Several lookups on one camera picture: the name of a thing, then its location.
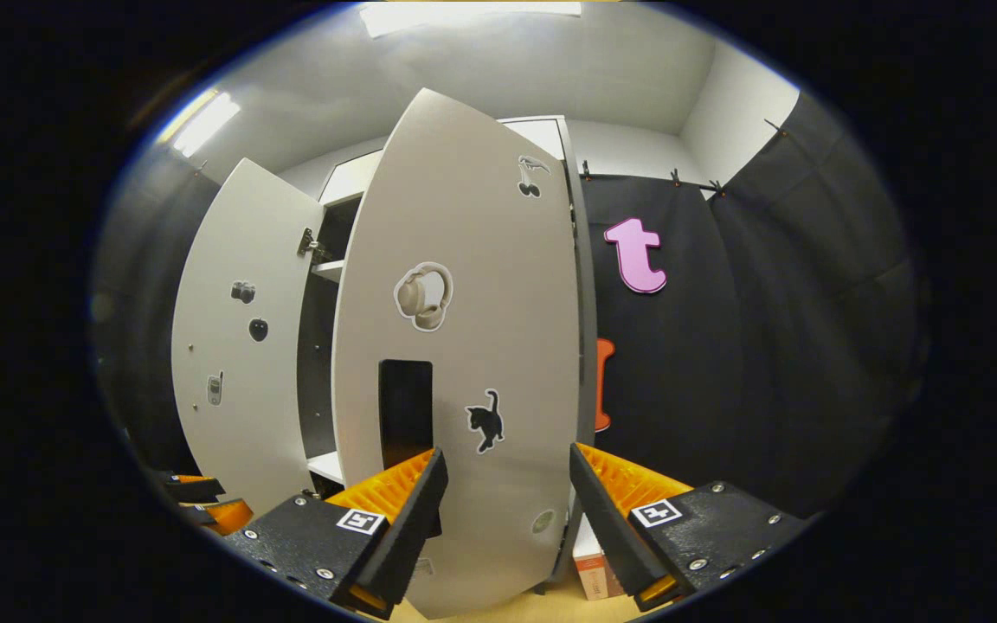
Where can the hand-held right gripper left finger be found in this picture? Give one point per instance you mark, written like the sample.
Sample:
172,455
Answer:
403,528

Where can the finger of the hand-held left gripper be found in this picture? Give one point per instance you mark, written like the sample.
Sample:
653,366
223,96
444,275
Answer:
196,489
226,517

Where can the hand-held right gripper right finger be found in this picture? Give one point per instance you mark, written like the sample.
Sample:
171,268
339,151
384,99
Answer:
607,528

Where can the white shoe cabinet door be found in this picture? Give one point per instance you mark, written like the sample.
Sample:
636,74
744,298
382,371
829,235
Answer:
481,346
239,346

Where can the white shoe cabinet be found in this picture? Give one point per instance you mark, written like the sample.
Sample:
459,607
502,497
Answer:
317,346

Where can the small ceiling light panel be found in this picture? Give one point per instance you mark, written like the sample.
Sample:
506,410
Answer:
204,123

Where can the large ceiling light panel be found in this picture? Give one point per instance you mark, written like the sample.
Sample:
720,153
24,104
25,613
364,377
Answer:
464,15

